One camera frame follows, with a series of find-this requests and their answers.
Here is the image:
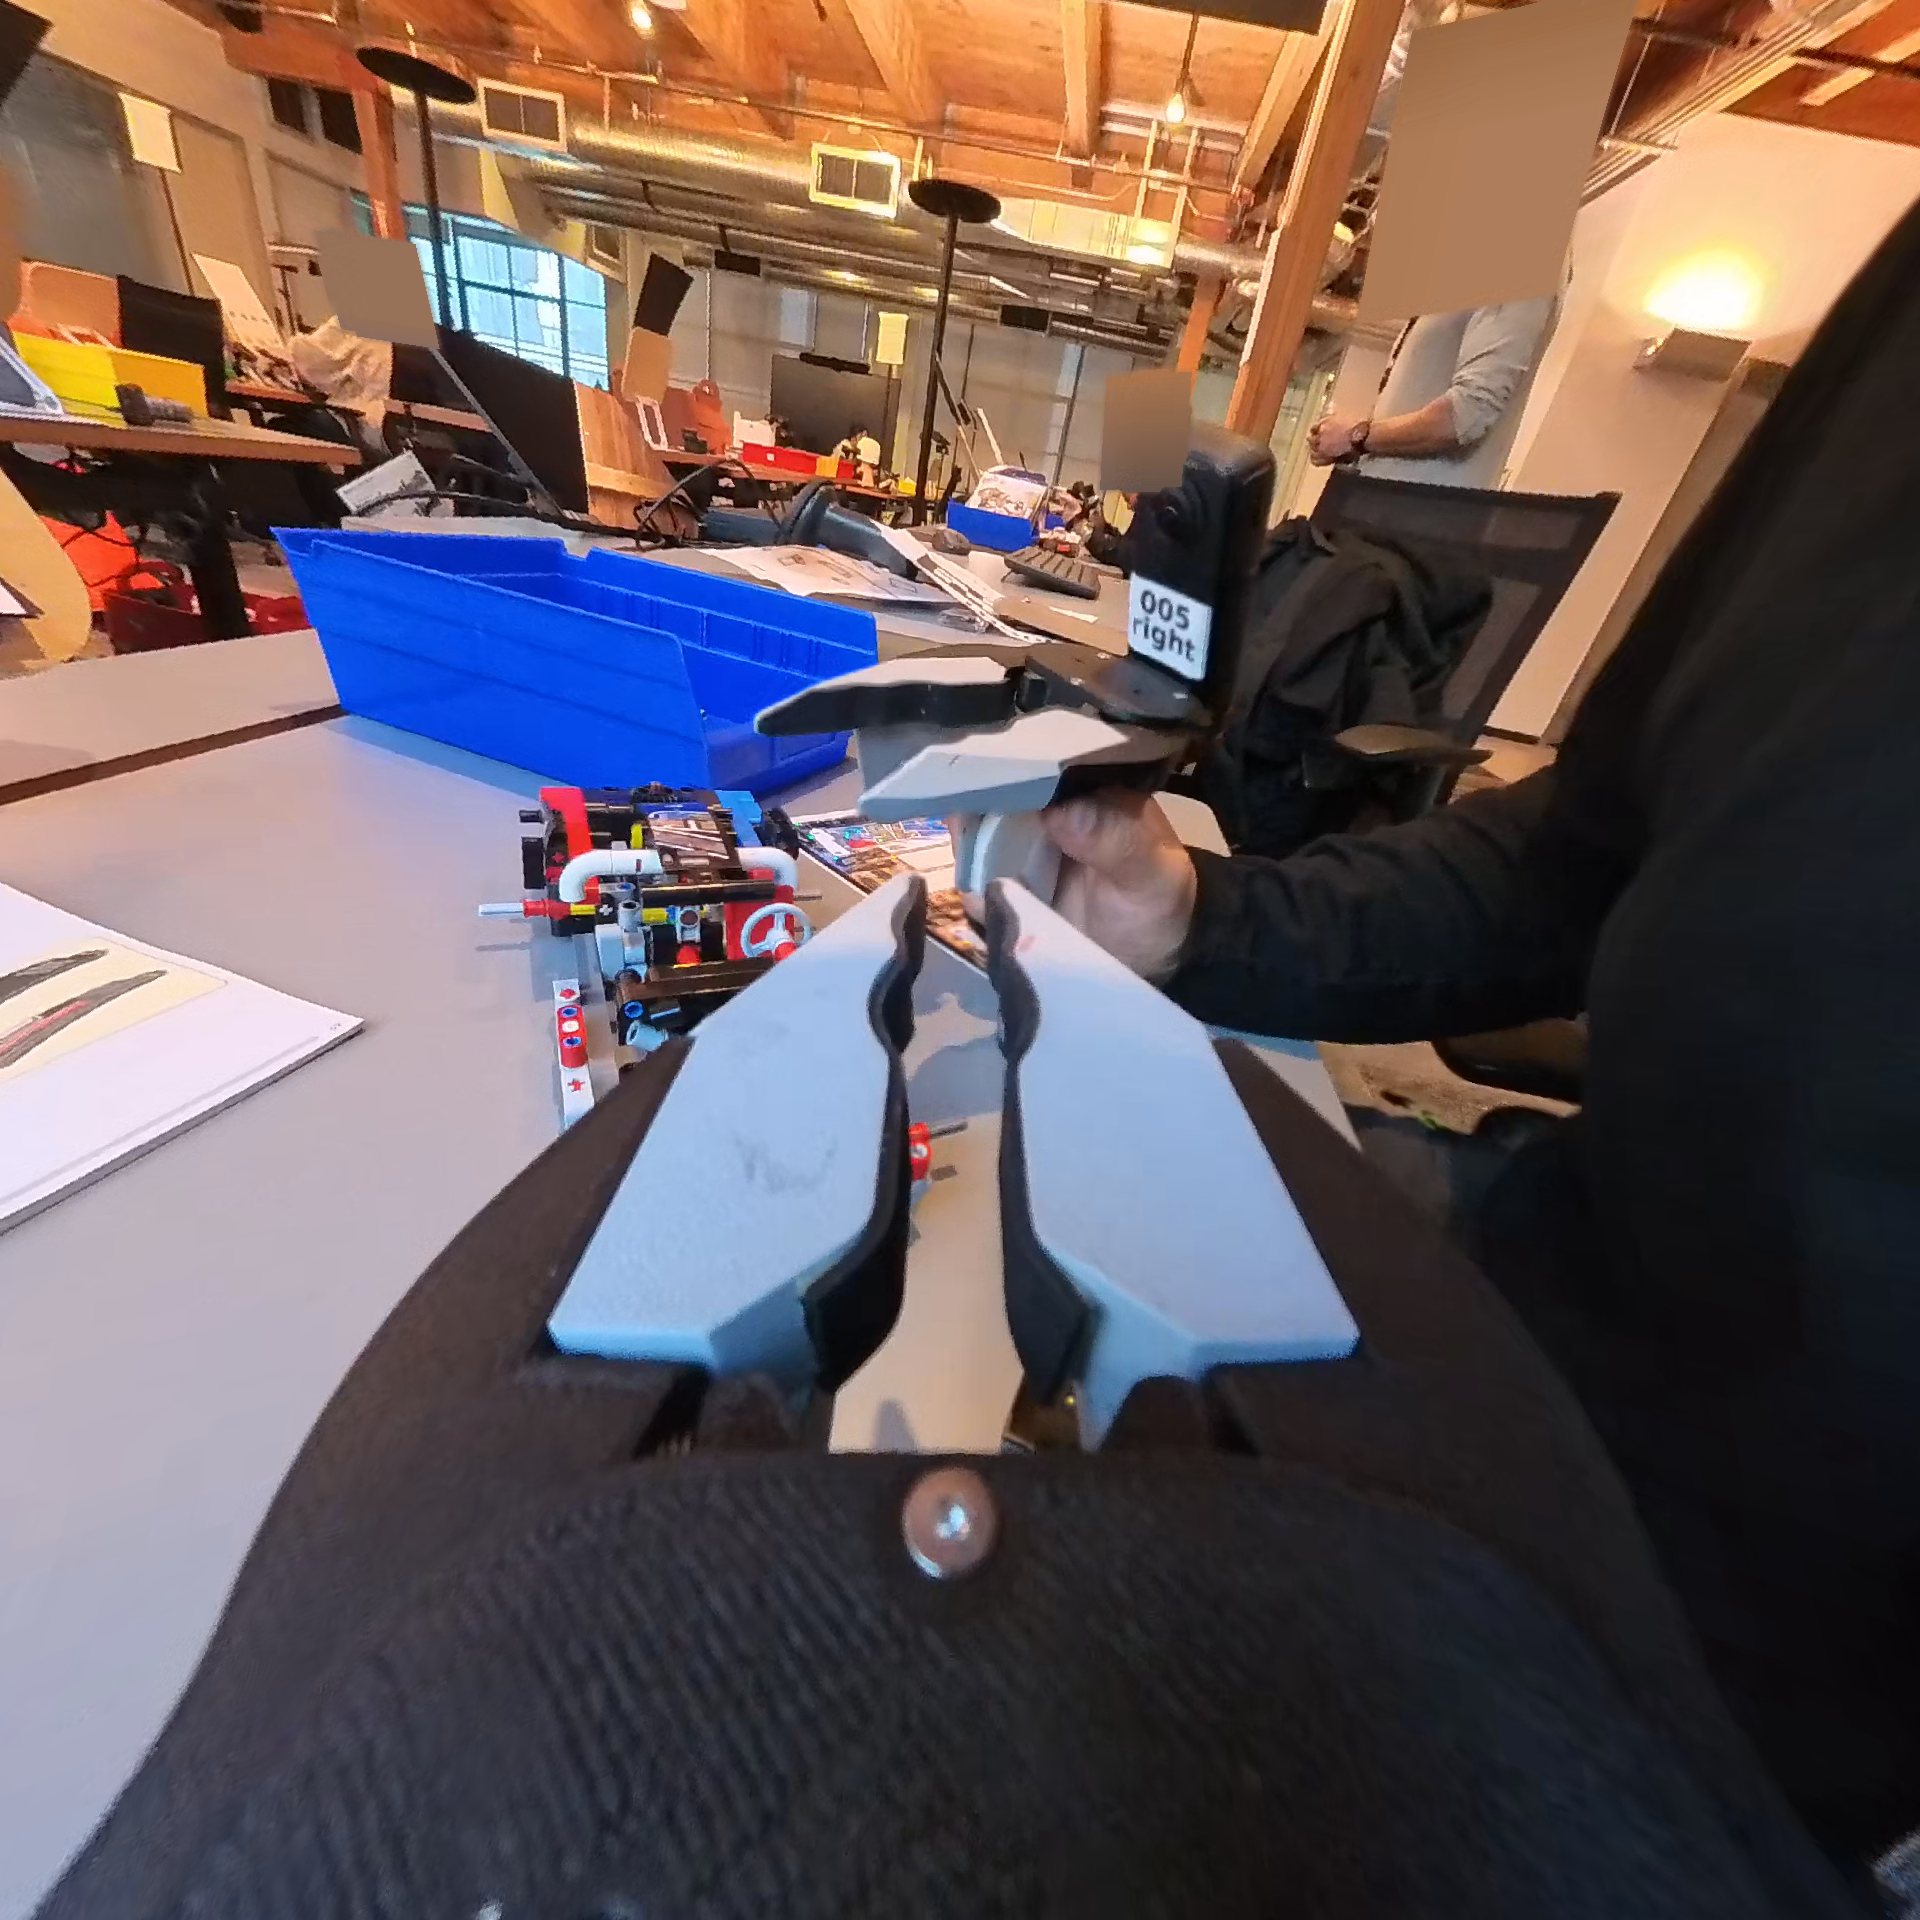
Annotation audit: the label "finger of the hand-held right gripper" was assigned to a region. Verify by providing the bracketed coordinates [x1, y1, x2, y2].
[856, 709, 1150, 826]
[753, 656, 1037, 741]

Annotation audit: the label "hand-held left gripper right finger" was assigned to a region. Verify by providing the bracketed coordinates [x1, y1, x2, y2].
[984, 877, 1359, 1449]

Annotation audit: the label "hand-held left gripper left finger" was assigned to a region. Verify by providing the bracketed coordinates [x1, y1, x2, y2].
[545, 874, 920, 1389]

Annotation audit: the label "toy brick car model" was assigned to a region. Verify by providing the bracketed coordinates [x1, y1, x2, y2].
[479, 785, 823, 1136]

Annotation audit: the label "wooden desk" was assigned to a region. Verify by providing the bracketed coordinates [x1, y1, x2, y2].
[0, 411, 365, 640]

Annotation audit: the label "person's right hand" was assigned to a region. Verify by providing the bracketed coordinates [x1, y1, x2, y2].
[1035, 789, 1199, 986]

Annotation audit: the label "loose printed papers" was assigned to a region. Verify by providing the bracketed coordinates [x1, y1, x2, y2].
[703, 537, 1050, 649]

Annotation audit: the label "holographic sticker sheet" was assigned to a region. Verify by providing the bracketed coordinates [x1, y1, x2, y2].
[795, 809, 992, 970]

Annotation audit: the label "black jacket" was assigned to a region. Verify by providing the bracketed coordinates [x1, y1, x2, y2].
[1222, 517, 1494, 857]

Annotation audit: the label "black barcode scanner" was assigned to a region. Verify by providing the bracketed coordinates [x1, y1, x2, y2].
[703, 480, 920, 586]

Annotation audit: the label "black mesh office chair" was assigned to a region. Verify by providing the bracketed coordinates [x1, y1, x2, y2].
[1199, 468, 1625, 864]

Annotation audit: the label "blue plastic bin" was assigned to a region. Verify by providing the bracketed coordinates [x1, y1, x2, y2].
[272, 526, 880, 801]

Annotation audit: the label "black computer monitor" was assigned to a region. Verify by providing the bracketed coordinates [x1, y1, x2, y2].
[386, 329, 589, 520]

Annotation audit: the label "open instruction booklet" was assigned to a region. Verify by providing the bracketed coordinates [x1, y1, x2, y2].
[0, 882, 365, 1235]

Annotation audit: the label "red crate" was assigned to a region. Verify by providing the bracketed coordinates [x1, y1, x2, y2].
[102, 563, 312, 653]

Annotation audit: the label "yellow plastic bin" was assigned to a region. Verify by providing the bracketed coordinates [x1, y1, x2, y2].
[6, 334, 213, 430]

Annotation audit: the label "wooden post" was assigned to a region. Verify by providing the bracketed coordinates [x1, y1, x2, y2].
[1222, 0, 1407, 442]

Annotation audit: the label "wall lamp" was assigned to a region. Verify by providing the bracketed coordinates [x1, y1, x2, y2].
[1632, 248, 1775, 380]

